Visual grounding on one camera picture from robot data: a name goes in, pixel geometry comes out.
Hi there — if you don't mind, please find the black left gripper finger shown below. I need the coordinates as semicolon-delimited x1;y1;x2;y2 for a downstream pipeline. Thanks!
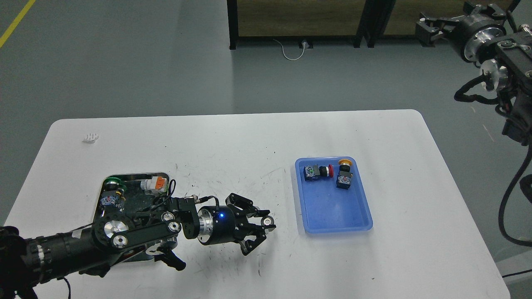
239;224;277;256
226;193;273;220

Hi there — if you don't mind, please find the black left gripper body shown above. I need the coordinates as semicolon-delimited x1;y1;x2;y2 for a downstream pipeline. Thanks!
197;206;253;245

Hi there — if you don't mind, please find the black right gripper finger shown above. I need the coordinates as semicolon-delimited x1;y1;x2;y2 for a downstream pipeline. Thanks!
416;15;458;47

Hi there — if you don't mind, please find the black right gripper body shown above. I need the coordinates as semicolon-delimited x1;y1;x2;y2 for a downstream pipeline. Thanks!
447;4;507;63

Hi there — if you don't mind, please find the black gear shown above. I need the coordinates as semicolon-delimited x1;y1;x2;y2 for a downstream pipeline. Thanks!
261;216;274;226

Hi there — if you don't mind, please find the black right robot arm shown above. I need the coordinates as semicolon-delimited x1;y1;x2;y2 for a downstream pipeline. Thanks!
415;1;532;146

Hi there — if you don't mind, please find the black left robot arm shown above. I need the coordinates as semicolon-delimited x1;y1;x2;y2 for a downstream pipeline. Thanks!
1;193;276;299

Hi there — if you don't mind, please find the blue plastic tray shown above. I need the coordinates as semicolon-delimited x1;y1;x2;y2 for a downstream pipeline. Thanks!
294;156;374;234

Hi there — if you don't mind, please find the silver metal tray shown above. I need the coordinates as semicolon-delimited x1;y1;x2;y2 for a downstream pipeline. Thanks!
92;172;177;262

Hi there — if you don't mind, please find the small white plastic clip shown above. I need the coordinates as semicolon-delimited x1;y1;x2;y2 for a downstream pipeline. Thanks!
82;134;99;144

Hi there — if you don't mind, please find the black frame wooden cabinet right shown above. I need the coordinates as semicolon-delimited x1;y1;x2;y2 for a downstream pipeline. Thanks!
364;0;463;48

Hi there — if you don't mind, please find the black frame wooden cabinet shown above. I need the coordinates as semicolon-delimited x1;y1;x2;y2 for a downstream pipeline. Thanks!
364;0;463;48
227;0;377;50

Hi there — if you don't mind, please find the orange white switch part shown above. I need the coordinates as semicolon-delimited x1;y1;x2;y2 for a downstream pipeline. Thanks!
140;176;168;196

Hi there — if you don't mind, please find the red push button switch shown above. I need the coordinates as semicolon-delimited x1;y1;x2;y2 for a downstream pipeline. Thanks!
303;164;334;182

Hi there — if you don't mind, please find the yellow push button switch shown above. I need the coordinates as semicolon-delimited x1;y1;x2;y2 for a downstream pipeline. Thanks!
336;159;353;190

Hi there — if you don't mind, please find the green push button switch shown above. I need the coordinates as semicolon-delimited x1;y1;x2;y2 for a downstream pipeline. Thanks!
99;176;127;212

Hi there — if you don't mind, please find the white cable on floor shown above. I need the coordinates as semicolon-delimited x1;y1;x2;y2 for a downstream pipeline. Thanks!
273;39;311;61

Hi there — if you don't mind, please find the black frame wooden cabinet left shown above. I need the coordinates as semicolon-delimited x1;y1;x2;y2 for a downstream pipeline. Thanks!
227;0;377;50

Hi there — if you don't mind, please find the black cable at right edge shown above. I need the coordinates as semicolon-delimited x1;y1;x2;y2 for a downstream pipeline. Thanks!
498;145;532;248

